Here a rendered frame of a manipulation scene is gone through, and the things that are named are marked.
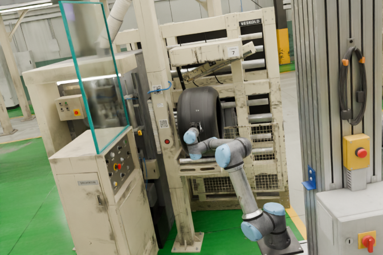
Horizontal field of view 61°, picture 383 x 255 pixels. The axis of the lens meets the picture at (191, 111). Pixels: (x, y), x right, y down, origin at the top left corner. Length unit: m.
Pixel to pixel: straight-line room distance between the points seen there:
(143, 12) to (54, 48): 9.69
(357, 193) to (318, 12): 0.74
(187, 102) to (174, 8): 9.25
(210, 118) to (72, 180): 1.05
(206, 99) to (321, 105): 1.26
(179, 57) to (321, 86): 1.67
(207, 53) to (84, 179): 1.37
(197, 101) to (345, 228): 1.48
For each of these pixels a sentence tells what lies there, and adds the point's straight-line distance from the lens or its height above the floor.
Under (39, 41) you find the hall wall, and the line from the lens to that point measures 12.38.
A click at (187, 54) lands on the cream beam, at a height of 1.72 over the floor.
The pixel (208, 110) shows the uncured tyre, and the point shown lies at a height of 1.34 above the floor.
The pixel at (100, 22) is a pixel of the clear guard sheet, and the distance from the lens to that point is 2.47.
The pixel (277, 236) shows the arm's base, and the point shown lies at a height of 0.79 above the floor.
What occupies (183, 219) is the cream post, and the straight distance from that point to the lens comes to 3.10.
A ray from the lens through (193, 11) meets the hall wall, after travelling 11.66.
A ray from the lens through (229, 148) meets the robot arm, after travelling 1.76.
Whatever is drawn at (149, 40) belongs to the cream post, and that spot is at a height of 1.90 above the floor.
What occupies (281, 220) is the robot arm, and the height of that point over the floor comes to 0.89.
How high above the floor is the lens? 2.01
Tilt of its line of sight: 16 degrees down
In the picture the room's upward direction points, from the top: 9 degrees counter-clockwise
